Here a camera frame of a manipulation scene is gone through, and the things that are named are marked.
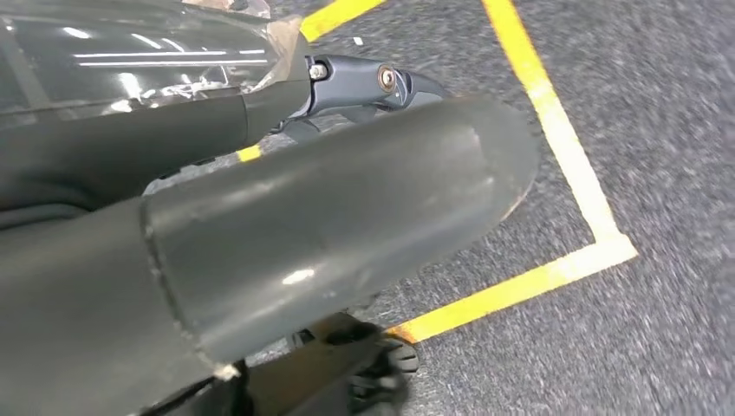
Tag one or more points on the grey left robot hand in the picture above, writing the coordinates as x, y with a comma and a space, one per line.
287, 229

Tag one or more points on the yellow floor tape square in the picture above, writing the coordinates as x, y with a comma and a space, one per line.
563, 149

